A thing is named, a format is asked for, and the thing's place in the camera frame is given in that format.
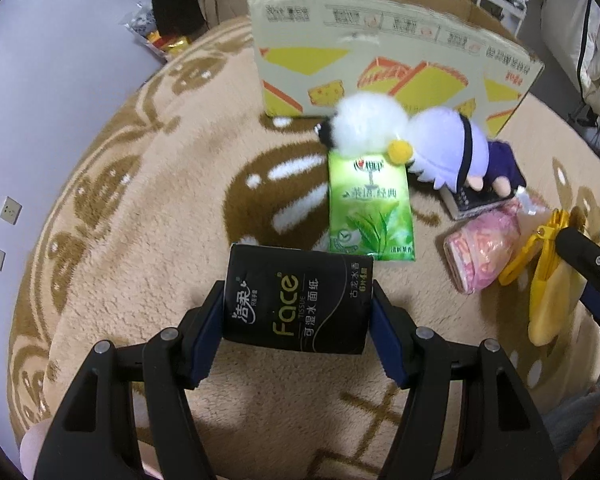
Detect yellow bear plush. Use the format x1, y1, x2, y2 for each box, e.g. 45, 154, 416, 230
498, 207, 586, 347

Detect pink packet bag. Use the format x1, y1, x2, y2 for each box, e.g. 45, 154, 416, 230
443, 207, 520, 295

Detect purple haired plush doll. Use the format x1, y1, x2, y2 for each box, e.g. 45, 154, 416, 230
405, 106, 527, 197

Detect green tissue pack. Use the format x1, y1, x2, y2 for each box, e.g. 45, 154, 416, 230
328, 151, 416, 261

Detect black Face tissue pack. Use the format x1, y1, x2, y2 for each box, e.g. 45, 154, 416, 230
221, 244, 374, 354

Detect white fluffy plush chick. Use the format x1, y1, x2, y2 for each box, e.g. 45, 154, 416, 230
314, 91, 414, 166

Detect small dark book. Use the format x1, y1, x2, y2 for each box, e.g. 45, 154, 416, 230
439, 186, 514, 221

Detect beige patterned carpet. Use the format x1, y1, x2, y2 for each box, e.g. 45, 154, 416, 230
7, 18, 600, 479

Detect cream recliner chair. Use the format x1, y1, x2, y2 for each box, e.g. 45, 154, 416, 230
541, 0, 600, 118

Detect white rolling cart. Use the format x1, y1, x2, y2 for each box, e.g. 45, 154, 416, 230
476, 0, 528, 37

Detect cardboard box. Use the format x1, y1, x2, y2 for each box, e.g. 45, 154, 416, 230
247, 0, 544, 138

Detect snack bag on floor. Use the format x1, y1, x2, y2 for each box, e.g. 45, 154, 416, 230
120, 2, 190, 61

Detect upper wall socket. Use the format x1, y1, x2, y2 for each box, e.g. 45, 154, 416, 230
0, 196, 22, 226

